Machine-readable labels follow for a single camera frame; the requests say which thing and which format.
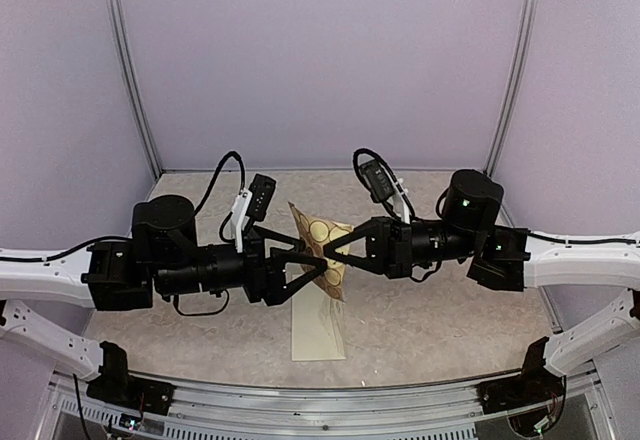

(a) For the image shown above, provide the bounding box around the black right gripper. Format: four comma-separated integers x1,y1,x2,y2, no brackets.
322,216,480,280

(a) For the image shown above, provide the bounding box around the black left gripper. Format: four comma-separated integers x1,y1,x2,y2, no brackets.
155,227,328,307

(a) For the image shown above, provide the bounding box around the brown sticker sheet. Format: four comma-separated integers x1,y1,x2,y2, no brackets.
289,203,354,301

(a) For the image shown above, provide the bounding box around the cream paper envelope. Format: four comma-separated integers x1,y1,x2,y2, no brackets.
291,283,347,362

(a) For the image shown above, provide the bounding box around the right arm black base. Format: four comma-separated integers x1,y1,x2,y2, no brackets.
477,336,565,414

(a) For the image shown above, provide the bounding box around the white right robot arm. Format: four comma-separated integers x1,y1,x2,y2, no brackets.
323,169,639,404

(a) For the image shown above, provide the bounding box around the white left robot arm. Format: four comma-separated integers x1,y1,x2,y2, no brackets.
1,195,327,405

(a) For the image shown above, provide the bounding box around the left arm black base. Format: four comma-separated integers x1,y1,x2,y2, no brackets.
86,341,175,416

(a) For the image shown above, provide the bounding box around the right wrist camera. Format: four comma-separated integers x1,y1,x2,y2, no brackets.
359,159,412,224

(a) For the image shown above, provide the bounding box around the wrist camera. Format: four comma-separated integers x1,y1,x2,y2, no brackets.
359,159,412,224
229,174,276,253

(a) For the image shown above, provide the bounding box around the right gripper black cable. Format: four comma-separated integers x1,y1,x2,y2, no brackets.
352,147,451,284

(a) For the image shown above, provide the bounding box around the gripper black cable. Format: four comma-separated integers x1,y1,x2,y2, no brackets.
174,149,249,317
352,147,451,284

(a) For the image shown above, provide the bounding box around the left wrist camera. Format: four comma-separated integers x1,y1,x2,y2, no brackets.
229,174,276,253

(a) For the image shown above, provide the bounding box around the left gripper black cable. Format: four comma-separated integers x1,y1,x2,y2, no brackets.
174,149,249,317

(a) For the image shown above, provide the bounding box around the right aluminium frame post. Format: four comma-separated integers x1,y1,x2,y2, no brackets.
484,0,538,177

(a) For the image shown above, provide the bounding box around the aluminium frame post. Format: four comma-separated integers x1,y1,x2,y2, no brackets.
106,0,163,180
484,0,538,177

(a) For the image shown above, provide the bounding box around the left aluminium frame post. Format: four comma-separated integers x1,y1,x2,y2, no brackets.
106,0,163,180

